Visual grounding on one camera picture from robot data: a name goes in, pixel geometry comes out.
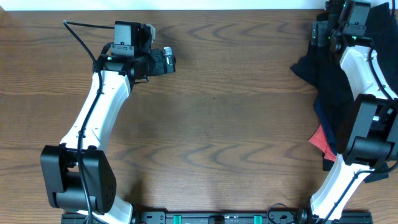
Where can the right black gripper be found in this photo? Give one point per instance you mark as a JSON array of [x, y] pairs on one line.
[[319, 29]]

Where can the dark teal black shorts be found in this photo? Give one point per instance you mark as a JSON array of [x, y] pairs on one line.
[[334, 92]]

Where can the navy blue folded garment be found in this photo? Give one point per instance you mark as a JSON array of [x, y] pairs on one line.
[[327, 128]]

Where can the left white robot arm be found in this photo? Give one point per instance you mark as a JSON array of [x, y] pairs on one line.
[[78, 177]]

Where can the red garment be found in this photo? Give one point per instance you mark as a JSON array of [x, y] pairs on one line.
[[319, 140]]

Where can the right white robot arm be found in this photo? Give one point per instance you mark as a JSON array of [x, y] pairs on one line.
[[367, 138]]

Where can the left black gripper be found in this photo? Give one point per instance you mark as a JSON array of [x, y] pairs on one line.
[[160, 68]]

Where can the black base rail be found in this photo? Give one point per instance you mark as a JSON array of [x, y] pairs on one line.
[[283, 217]]

